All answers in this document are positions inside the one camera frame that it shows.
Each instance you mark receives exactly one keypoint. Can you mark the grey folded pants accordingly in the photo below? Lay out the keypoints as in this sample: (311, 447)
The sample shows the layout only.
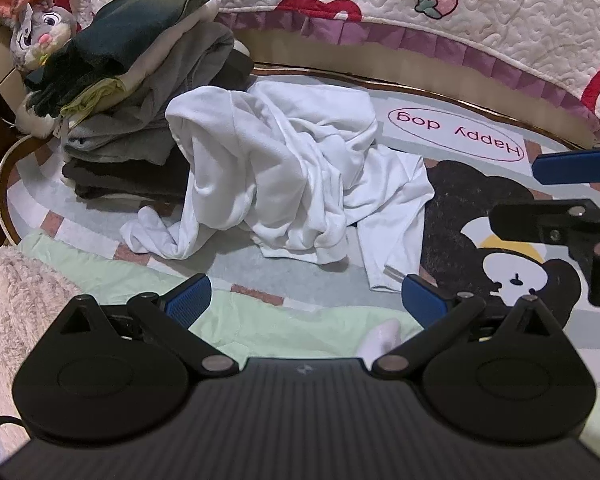
(130, 132)

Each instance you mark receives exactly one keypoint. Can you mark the light green blanket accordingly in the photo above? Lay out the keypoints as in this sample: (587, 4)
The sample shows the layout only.
(280, 320)

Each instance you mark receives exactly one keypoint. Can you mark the white sock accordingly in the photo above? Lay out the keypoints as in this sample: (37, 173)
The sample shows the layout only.
(380, 335)

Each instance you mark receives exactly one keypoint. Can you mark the cream folded garment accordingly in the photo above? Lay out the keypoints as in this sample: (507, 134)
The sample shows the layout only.
(145, 67)

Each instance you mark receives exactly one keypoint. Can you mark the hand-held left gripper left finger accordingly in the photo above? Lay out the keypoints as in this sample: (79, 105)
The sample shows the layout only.
(190, 296)

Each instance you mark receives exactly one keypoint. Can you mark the quilted bear print bedspread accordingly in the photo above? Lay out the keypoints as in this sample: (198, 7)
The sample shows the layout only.
(430, 30)

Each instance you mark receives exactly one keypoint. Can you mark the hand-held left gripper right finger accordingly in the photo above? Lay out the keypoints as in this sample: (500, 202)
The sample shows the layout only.
(420, 301)

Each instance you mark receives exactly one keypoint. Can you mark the pink fluffy blanket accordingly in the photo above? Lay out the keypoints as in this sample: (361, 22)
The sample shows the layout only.
(10, 320)

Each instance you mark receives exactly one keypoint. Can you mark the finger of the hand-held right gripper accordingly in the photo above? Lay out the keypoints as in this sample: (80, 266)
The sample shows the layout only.
(525, 220)
(570, 167)

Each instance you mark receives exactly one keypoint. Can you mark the white long-sleeved shirt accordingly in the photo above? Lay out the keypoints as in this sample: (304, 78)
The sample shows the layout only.
(280, 170)

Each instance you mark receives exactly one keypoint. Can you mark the stack of folded clothes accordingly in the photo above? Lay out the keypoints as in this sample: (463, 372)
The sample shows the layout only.
(130, 20)
(115, 180)

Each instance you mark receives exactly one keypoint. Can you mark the yellow-green folded garment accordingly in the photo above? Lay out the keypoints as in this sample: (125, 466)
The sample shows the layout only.
(90, 97)

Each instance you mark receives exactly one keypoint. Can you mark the grey plush rabbit toy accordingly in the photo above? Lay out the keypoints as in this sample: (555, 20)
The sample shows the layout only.
(40, 25)

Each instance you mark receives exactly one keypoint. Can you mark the beige bed frame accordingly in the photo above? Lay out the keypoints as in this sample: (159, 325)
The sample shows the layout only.
(380, 60)

